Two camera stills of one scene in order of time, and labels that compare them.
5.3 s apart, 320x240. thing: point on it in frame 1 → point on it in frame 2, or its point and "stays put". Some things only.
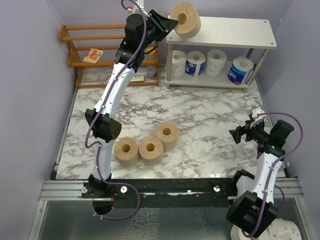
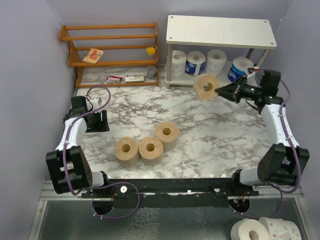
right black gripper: (241, 130) → (228, 91)
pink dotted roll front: (178, 63) stays put
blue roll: (195, 64) stays put
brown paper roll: (167, 133) stays put
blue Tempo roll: (238, 72) stays put
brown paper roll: (189, 22) → (205, 85)
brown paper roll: (127, 152) stays put
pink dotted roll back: (214, 64) stays put
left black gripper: (166, 24) → (102, 125)
